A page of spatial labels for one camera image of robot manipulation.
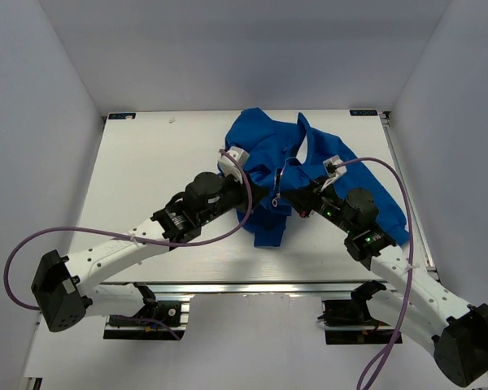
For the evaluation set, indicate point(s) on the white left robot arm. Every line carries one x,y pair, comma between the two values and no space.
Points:
70,288

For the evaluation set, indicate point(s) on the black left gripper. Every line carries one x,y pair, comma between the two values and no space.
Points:
241,191

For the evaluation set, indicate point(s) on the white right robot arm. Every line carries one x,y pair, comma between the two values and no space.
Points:
453,331

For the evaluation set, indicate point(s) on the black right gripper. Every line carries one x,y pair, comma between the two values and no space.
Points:
304,199

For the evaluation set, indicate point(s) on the blue corner label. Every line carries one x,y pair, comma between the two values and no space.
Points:
362,113
122,116

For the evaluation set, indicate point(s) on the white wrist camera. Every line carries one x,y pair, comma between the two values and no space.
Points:
334,172
232,161

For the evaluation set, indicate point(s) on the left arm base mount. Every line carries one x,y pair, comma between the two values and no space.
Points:
165,320

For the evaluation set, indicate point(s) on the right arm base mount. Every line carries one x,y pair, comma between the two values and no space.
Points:
349,322

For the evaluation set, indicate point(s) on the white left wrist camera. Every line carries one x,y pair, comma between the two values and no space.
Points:
232,161

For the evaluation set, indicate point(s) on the aluminium table front rail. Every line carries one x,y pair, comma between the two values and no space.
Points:
254,288

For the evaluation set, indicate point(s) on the blue right corner label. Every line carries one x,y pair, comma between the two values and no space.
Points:
362,113

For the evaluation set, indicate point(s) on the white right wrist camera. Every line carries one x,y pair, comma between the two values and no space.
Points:
334,172

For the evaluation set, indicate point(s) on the blue zip-up jacket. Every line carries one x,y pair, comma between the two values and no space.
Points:
287,156

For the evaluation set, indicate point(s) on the blue left corner label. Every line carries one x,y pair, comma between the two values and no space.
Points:
122,116

